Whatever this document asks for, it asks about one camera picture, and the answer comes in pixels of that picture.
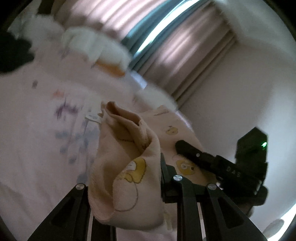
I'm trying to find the black garment on bed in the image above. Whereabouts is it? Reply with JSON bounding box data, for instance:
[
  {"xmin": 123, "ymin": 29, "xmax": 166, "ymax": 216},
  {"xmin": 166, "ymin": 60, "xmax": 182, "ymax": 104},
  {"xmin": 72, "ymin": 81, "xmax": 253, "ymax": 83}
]
[{"xmin": 1, "ymin": 32, "xmax": 35, "ymax": 73}]

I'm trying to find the pink animal print bedsheet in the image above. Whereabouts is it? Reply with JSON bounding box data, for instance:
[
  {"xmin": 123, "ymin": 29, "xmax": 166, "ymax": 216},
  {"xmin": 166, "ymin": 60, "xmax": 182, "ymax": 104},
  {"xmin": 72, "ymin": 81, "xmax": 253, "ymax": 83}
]
[{"xmin": 1, "ymin": 43, "xmax": 177, "ymax": 240}]

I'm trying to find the peach cartoon print garment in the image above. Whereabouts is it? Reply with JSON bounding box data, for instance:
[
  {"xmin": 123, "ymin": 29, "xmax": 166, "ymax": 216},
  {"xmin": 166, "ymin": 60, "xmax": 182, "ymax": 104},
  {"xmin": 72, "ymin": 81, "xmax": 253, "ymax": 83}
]
[{"xmin": 88, "ymin": 101, "xmax": 216, "ymax": 233}]

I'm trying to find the pink pleated curtain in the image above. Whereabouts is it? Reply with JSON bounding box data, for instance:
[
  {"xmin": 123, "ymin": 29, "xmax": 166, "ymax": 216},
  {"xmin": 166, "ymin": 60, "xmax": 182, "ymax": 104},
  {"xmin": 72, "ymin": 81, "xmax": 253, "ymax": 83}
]
[{"xmin": 51, "ymin": 1, "xmax": 237, "ymax": 105}]

